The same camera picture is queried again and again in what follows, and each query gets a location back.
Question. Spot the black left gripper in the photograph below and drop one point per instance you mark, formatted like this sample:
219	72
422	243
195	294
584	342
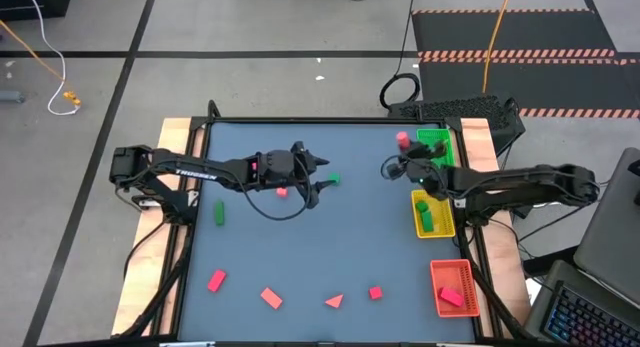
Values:
280	169

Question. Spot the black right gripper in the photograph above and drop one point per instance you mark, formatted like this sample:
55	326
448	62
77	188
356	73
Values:
425	177

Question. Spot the small green block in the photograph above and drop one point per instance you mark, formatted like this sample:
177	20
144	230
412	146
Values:
422	206
335	179

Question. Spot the orange narrow block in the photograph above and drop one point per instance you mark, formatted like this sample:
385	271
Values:
403	138

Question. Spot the orange rectangular block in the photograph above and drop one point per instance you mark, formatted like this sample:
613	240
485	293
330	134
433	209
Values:
282	192
271	298

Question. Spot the long green block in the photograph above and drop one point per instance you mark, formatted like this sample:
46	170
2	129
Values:
219	213
428	222

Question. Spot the orange triangular block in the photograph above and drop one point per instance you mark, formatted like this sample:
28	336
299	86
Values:
337	301

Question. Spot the red cube block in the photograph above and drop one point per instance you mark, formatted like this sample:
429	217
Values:
375	292

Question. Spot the red rectangular block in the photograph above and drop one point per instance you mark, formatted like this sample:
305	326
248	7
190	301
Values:
216	281

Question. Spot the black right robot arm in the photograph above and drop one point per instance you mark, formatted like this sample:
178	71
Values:
525	182

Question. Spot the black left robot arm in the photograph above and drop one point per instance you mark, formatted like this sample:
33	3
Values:
210	169

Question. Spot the green plastic basket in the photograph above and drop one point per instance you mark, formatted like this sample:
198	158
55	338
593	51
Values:
434	135

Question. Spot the black mesh computer tower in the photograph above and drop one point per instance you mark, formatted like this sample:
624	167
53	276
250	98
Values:
450	108

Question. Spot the wooden table side board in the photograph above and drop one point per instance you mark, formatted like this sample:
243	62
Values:
150	267
477	142

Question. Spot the yellow plastic basket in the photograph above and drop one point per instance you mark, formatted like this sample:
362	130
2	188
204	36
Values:
442	227

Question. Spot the orange plastic basket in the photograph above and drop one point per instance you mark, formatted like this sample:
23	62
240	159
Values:
462	277

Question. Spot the black hazard-striped floor mat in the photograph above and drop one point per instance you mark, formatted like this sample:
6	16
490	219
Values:
525	32

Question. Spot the grey cylinder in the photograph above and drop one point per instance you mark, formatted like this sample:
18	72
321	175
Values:
10	96

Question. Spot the black box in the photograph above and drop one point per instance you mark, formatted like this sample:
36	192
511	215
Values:
30	2

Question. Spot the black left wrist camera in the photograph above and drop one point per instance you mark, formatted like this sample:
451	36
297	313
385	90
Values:
299	148

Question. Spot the black table frame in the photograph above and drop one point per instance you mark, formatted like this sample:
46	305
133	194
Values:
325	120

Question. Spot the silver metal bracket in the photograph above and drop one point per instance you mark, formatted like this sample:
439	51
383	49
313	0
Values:
460	203
145	203

